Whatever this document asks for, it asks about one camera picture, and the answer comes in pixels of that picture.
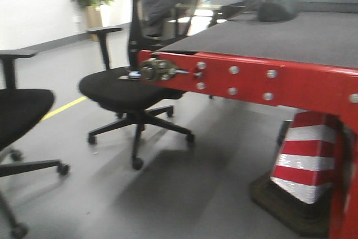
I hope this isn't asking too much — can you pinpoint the black conveyor belt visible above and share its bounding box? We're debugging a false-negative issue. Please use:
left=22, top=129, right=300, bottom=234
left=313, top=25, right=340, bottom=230
left=161, top=12, right=357, bottom=68

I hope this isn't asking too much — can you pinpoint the black office chair middle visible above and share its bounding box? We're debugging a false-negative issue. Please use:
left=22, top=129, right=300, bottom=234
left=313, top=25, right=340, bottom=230
left=78, top=0, right=195, bottom=170

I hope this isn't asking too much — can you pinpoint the black office chair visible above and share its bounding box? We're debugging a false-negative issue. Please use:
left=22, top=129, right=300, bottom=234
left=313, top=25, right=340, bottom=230
left=0, top=49, right=70, bottom=238
left=78, top=0, right=195, bottom=170

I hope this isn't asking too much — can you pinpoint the red white traffic cone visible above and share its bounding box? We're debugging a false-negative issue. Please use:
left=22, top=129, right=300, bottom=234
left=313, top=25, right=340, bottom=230
left=249, top=110, right=343, bottom=237

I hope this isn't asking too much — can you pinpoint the black bag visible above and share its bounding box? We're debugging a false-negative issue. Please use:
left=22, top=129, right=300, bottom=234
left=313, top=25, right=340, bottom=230
left=257, top=0, right=299, bottom=22

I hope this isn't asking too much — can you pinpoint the black office chair left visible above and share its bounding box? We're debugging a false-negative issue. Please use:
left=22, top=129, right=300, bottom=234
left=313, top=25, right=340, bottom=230
left=0, top=49, right=70, bottom=238

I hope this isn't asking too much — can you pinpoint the red conveyor frame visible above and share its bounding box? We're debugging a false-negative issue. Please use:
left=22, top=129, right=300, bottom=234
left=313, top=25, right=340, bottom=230
left=137, top=50, right=357, bottom=238

